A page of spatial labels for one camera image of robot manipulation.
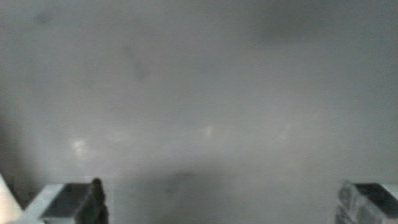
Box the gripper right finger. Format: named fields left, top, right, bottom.
left=333, top=181, right=398, bottom=224

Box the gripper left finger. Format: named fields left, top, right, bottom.
left=23, top=178, right=108, bottom=224

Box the white U-shaped table fence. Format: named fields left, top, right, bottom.
left=0, top=175, right=23, bottom=224

